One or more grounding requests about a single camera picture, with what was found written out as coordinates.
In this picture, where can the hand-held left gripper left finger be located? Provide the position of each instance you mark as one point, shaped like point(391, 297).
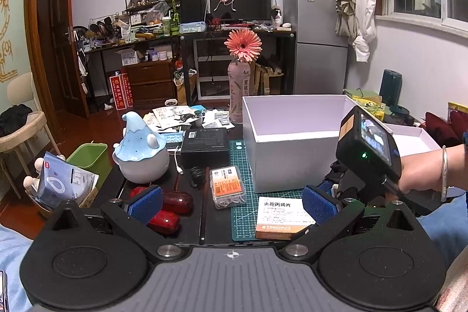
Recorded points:
point(146, 204)

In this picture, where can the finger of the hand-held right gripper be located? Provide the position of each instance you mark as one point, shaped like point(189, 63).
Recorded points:
point(338, 175)

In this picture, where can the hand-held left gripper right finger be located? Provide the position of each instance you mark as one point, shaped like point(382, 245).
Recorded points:
point(320, 204)

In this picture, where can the white and orange medicine box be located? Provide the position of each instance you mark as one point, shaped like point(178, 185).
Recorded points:
point(281, 213)

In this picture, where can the white storage box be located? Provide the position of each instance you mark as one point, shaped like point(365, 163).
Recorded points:
point(292, 165)

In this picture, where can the white box lid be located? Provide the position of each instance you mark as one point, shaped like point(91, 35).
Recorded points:
point(416, 140)

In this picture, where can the black slatted desktop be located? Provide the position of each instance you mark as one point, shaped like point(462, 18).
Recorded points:
point(215, 224)

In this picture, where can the red bottle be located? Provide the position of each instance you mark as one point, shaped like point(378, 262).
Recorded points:
point(177, 202)
point(164, 222)

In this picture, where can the yellow panda tissue pack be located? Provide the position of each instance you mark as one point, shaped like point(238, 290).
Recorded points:
point(367, 107)

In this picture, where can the dark teal round appliance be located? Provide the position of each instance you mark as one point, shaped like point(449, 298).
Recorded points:
point(400, 114)

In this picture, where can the blue white ceramic gnome jar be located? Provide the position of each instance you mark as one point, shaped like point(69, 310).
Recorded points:
point(140, 151)

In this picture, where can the cardboard box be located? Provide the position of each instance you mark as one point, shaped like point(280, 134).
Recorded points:
point(90, 197)

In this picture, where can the black hair claw clip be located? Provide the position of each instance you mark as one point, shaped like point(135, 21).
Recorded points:
point(196, 176)

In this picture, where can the dark teal tower appliance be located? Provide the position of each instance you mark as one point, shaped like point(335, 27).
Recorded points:
point(390, 87)

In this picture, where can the blue wave printed packet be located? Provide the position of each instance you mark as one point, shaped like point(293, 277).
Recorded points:
point(173, 140)

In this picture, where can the green plastic bin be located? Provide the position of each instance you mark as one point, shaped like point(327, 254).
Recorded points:
point(91, 158)

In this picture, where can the green cutting mat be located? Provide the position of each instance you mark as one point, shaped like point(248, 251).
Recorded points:
point(248, 209)

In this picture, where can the dark red cushion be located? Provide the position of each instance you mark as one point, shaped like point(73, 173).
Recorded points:
point(442, 129)

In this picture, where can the black product box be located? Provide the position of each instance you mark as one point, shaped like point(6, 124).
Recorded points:
point(204, 147)

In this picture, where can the clear box with orange label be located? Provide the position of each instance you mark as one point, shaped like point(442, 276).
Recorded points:
point(226, 187)

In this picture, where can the blue-grey snack pouch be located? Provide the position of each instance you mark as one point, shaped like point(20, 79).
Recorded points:
point(62, 184)

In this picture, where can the horse printed paper packet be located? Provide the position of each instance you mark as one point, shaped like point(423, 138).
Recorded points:
point(182, 116)
point(159, 118)

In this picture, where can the small floor bowl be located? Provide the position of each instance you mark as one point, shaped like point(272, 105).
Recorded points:
point(171, 103)

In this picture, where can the small green-capped bottle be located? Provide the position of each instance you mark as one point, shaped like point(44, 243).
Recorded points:
point(198, 113)

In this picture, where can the silver blister pack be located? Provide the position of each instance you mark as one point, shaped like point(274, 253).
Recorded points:
point(219, 114)
point(215, 124)

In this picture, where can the light blue cloth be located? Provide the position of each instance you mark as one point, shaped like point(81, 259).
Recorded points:
point(14, 261)
point(442, 228)

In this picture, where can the blue card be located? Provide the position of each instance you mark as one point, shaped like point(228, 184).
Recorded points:
point(197, 108)

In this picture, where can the red gold-printed box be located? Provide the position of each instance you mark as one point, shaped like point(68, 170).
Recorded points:
point(125, 89)
point(115, 92)

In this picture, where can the cream plush toy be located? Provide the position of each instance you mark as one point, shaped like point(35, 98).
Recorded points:
point(30, 182)

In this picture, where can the flat cardboard boxes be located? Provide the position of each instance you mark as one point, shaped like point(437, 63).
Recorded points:
point(268, 78)

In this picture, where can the wooden drawer cabinet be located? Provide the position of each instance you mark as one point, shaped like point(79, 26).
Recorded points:
point(150, 78)

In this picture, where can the cream chair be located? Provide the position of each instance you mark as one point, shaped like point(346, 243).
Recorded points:
point(22, 147)

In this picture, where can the silver refrigerator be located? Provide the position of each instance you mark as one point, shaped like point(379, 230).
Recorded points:
point(314, 23)

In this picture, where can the white open carton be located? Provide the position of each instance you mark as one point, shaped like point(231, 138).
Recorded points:
point(128, 58)

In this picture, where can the black cloth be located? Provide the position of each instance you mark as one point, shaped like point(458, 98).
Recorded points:
point(12, 118)

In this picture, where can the white peach-printed cloth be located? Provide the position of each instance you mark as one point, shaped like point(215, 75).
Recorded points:
point(457, 286)

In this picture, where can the white pump bottle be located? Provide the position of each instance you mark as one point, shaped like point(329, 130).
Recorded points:
point(278, 16)

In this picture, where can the pink gerbera flower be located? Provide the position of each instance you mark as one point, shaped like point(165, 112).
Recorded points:
point(243, 45)

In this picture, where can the black corner desk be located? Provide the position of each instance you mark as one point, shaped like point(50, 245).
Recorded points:
point(197, 35)

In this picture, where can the green lidded cup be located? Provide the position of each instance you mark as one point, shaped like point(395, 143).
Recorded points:
point(166, 27)

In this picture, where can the clear blue storage case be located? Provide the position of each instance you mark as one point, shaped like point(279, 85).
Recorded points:
point(192, 28)

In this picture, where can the wooden door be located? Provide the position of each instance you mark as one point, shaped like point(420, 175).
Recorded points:
point(55, 41)

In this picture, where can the black monitor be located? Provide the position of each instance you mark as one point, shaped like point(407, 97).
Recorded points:
point(248, 3)

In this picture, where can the black speaker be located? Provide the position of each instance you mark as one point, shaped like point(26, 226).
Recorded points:
point(192, 5)

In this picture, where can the pale green gold-patterned panel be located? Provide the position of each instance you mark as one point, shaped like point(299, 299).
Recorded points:
point(14, 23)

